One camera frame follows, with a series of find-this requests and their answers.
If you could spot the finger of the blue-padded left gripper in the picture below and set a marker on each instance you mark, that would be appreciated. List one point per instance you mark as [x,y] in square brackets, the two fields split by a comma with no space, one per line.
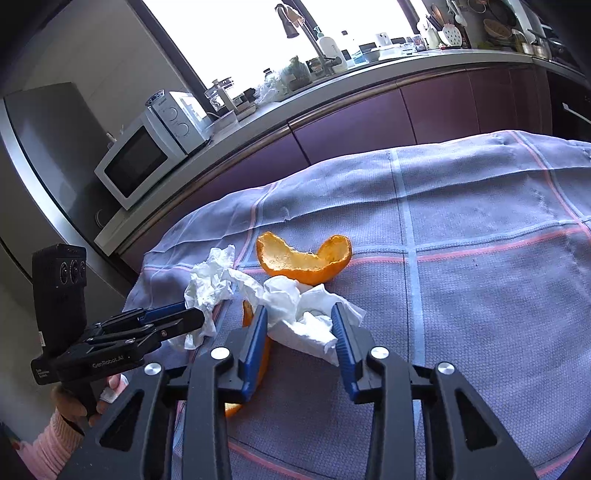
[155,314]

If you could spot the left hand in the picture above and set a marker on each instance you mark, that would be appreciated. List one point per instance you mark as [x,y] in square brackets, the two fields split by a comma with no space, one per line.
[73,410]

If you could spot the white microwave oven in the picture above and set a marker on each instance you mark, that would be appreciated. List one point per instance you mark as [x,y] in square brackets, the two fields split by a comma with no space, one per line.
[170,128]

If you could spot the blue checked tablecloth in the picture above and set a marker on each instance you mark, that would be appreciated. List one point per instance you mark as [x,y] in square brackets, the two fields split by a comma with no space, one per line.
[473,251]

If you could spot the large curved orange peel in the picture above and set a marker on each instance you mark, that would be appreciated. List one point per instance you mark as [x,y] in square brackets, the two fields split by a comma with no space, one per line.
[277,258]

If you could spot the purple lower kitchen cabinets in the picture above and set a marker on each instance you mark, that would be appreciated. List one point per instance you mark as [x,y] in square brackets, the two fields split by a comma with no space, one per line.
[426,108]

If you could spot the crumpled white tissue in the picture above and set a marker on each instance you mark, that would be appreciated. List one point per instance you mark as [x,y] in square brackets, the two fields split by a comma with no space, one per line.
[298,316]

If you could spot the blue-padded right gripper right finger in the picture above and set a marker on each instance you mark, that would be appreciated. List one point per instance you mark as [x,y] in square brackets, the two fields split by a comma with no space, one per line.
[464,439]

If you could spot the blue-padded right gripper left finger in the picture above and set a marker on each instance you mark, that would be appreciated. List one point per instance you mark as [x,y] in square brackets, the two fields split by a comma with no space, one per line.
[133,440]

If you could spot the orange peel piece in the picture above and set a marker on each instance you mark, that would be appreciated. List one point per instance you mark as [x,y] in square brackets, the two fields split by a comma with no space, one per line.
[250,354]

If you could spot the pink sleeved left forearm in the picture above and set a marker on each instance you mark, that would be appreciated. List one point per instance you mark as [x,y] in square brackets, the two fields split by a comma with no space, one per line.
[48,454]

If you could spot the grey refrigerator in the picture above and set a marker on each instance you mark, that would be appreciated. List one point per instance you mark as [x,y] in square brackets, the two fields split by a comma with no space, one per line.
[50,145]

